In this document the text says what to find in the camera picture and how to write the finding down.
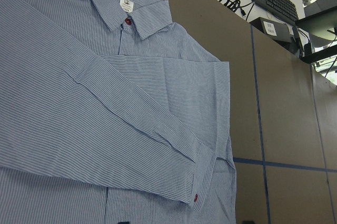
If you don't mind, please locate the blue striped button shirt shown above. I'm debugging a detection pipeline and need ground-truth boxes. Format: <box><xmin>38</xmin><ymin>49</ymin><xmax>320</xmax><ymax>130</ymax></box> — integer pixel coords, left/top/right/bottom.
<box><xmin>1</xmin><ymin>0</ymin><xmax>236</xmax><ymax>223</ymax></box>

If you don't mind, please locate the black box with label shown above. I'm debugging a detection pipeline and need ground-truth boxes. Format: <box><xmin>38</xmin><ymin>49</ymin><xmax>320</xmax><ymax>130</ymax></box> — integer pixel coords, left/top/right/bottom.
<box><xmin>249</xmin><ymin>17</ymin><xmax>294</xmax><ymax>46</ymax></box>

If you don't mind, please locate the black keyboard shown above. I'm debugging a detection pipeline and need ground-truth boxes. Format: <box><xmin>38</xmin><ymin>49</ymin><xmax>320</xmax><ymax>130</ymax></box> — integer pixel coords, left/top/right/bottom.
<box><xmin>252</xmin><ymin>0</ymin><xmax>299</xmax><ymax>26</ymax></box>

